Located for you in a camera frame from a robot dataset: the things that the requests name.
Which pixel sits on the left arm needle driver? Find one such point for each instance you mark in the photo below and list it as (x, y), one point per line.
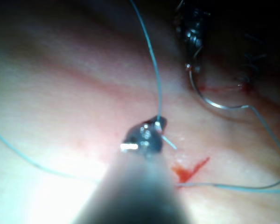
(193, 28)

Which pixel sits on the left arm needle driver jaw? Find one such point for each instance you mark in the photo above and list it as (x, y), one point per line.
(196, 58)

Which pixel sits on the right arm needle driver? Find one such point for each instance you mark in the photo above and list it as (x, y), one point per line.
(144, 140)

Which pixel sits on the right arm needle driver jaw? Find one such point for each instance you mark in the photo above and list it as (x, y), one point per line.
(157, 122)

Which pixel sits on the blue thread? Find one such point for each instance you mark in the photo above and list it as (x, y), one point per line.
(156, 70)

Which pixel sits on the curved steel needle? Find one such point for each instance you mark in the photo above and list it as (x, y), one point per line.
(208, 102)

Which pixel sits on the dark right arm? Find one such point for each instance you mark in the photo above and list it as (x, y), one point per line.
(130, 191)

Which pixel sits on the blue stitching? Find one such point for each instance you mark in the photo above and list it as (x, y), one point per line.
(252, 58)

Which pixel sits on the tissue pad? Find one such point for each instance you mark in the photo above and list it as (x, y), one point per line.
(60, 93)

